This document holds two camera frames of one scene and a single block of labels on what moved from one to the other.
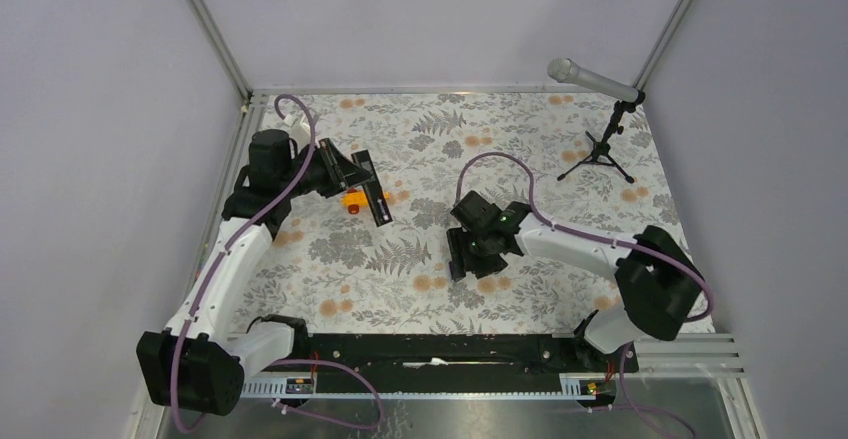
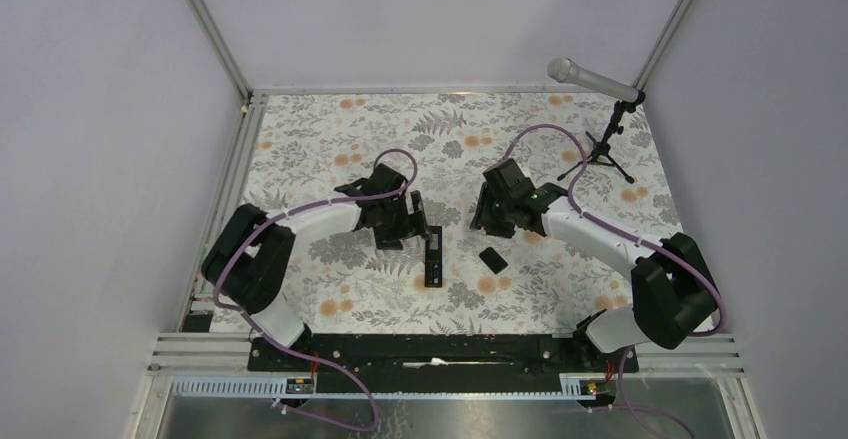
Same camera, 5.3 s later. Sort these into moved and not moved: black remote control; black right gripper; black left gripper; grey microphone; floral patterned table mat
Moved: black remote control; black left gripper; black right gripper
Not moved: grey microphone; floral patterned table mat
